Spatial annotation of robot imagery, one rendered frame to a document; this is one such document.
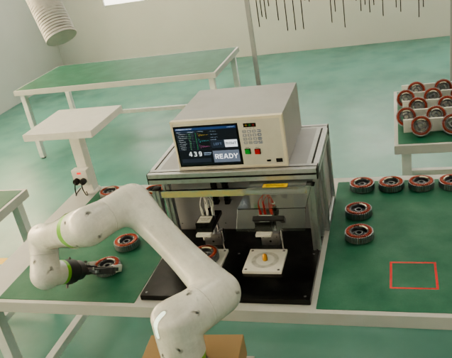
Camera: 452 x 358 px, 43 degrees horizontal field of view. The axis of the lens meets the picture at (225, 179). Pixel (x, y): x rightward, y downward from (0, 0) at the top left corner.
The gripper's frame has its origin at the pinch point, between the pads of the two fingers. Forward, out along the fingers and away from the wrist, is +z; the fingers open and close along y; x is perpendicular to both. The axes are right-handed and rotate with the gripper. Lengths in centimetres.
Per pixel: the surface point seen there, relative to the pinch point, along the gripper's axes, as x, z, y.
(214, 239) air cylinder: 14.2, 19.4, 39.0
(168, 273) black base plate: 0.8, 1.6, 29.0
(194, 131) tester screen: 56, -4, 39
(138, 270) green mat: -0.5, 3.4, 13.2
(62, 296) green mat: -11.6, -15.8, -8.2
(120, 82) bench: 129, 231, -182
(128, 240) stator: 9.9, 16.2, -1.9
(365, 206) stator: 32, 54, 92
